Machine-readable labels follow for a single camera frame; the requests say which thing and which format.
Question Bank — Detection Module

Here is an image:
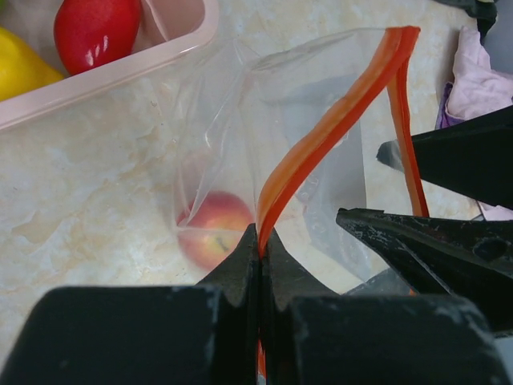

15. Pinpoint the red apple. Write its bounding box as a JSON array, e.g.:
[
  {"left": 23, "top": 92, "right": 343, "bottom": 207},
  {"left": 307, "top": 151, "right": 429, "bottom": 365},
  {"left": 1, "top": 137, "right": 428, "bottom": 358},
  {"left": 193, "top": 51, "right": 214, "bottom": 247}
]
[{"left": 176, "top": 191, "right": 253, "bottom": 271}]

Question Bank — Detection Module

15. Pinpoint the yellow lemon fruit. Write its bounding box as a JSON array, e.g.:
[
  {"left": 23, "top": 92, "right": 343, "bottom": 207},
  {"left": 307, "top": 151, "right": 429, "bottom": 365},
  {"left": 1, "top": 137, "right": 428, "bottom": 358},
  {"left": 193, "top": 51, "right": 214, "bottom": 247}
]
[{"left": 0, "top": 27, "right": 64, "bottom": 101}]

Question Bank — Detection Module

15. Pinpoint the pink cloth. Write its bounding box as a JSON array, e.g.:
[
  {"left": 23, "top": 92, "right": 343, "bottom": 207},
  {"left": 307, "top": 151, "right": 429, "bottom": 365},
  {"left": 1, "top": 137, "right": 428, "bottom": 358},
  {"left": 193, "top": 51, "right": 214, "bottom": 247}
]
[{"left": 438, "top": 26, "right": 513, "bottom": 221}]

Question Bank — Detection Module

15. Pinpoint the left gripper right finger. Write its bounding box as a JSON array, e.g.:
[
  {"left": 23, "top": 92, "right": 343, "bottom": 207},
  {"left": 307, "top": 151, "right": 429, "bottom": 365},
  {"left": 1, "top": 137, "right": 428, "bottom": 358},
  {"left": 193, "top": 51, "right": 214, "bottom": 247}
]
[{"left": 262, "top": 235, "right": 507, "bottom": 384}]

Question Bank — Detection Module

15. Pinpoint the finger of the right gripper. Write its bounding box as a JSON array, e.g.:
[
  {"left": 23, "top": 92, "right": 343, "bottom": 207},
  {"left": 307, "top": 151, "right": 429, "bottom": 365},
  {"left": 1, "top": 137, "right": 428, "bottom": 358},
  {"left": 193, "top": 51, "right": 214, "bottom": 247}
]
[
  {"left": 376, "top": 106, "right": 513, "bottom": 212},
  {"left": 336, "top": 209, "right": 512, "bottom": 333}
]

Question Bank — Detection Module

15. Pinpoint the clear zip top bag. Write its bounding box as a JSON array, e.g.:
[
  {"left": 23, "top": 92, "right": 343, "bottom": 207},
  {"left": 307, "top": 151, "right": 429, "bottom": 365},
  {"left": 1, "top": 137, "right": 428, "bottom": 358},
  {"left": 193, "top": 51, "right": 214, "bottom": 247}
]
[{"left": 174, "top": 26, "right": 432, "bottom": 385}]

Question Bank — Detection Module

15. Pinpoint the pink plastic bin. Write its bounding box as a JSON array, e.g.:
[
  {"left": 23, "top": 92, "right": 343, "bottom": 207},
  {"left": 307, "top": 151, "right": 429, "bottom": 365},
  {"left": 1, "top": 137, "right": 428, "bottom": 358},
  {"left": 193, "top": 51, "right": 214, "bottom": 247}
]
[{"left": 1, "top": 0, "right": 220, "bottom": 128}]

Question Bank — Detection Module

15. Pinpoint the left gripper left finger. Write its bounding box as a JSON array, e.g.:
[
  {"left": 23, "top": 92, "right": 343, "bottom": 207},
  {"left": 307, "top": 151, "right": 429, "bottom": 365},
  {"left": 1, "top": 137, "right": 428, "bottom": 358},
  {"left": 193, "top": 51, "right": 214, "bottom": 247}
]
[{"left": 1, "top": 225, "right": 260, "bottom": 384}]

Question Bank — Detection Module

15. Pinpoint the black floral blanket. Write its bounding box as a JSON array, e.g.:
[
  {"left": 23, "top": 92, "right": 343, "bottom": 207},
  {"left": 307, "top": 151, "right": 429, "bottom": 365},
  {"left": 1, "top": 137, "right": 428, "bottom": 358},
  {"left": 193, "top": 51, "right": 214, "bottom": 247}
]
[{"left": 436, "top": 0, "right": 498, "bottom": 39}]

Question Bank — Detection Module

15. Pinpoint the red mango fruit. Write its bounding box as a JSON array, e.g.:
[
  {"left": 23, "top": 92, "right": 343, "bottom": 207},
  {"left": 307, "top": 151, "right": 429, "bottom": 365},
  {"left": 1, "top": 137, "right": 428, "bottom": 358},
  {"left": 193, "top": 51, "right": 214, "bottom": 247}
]
[{"left": 54, "top": 0, "right": 142, "bottom": 75}]

